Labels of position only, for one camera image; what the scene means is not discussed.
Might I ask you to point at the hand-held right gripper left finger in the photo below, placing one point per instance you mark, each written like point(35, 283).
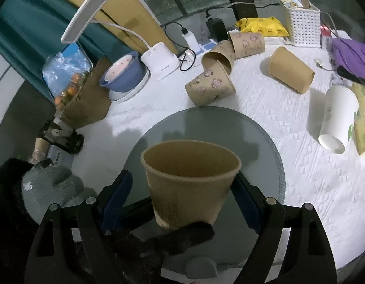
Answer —
point(116, 202)

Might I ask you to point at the plain brown paper cup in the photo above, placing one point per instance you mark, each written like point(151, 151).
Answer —
point(219, 55)
point(290, 69)
point(190, 189)

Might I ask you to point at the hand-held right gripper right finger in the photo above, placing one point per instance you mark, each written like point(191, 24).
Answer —
point(245, 205)

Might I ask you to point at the person's left hand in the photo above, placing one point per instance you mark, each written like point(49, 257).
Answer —
point(51, 188)

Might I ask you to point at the white plate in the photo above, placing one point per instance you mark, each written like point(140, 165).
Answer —
point(126, 94)

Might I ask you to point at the red white box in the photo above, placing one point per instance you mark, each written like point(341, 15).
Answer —
point(327, 35)

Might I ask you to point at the clear plastic fruit bag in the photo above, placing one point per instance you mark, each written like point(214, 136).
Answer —
point(65, 71)

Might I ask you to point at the person's left forearm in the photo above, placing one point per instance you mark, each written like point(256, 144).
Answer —
point(8, 213)

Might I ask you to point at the white plastic basket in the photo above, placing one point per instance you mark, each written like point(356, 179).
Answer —
point(303, 25)

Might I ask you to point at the white charger plug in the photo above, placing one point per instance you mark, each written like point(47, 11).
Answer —
point(189, 38)

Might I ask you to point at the white power strip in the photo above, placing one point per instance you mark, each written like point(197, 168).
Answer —
point(197, 50)

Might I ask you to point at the tall white paper cup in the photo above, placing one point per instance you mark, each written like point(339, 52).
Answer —
point(337, 115)

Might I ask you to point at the flower printed paper cup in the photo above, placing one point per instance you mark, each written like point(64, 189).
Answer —
point(248, 43)
point(210, 84)

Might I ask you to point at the yellow plastic bag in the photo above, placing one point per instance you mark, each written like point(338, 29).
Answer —
point(263, 27)

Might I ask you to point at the white desk lamp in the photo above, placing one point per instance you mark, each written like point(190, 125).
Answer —
point(160, 60)

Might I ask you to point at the brown paper bag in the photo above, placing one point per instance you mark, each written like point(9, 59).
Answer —
point(88, 97)

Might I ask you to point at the blue bowl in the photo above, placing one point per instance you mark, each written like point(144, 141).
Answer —
point(123, 72)

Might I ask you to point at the teal curtain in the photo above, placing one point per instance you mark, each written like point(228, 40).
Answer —
point(31, 26)

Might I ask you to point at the yellow curtain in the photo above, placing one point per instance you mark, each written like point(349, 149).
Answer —
point(111, 3)

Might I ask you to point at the round grey glass turntable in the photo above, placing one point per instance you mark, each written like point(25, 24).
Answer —
point(212, 130)

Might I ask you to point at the purple cloth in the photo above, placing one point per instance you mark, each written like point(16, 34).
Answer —
point(352, 54)

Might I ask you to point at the yellow green tissue pack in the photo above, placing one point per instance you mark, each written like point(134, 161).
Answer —
point(362, 118)

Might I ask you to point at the black power adapter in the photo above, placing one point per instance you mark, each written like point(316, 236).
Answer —
point(216, 29)

